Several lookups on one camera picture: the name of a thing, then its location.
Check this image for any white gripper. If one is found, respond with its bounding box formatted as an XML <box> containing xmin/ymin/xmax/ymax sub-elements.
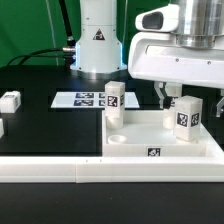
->
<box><xmin>128</xmin><ymin>3</ymin><xmax>224</xmax><ymax>109</ymax></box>

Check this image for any white part at left edge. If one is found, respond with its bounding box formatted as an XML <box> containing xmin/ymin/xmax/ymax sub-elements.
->
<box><xmin>0</xmin><ymin>118</ymin><xmax>4</xmax><ymax>139</ymax></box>

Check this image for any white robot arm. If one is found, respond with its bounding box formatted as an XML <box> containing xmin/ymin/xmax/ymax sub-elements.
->
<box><xmin>71</xmin><ymin>0</ymin><xmax>224</xmax><ymax>117</ymax></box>

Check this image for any white square table top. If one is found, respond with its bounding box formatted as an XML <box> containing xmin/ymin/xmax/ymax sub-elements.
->
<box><xmin>102</xmin><ymin>110</ymin><xmax>224</xmax><ymax>159</ymax></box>

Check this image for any white marker sheet with tags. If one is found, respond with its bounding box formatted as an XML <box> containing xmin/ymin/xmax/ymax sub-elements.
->
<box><xmin>51</xmin><ymin>92</ymin><xmax>139</xmax><ymax>109</ymax></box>

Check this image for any white L-shaped obstacle fence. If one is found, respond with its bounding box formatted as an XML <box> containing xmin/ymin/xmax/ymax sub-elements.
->
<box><xmin>0</xmin><ymin>145</ymin><xmax>224</xmax><ymax>183</ymax></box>

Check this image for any black cable with metal plug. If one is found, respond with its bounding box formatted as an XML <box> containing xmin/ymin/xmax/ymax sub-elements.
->
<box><xmin>58</xmin><ymin>0</ymin><xmax>76</xmax><ymax>54</ymax></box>

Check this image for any black cable bundle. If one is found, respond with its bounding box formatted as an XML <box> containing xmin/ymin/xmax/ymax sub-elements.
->
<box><xmin>6</xmin><ymin>48</ymin><xmax>76</xmax><ymax>67</ymax></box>

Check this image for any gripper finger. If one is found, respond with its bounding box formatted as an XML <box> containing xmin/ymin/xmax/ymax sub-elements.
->
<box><xmin>216</xmin><ymin>89</ymin><xmax>224</xmax><ymax>117</ymax></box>

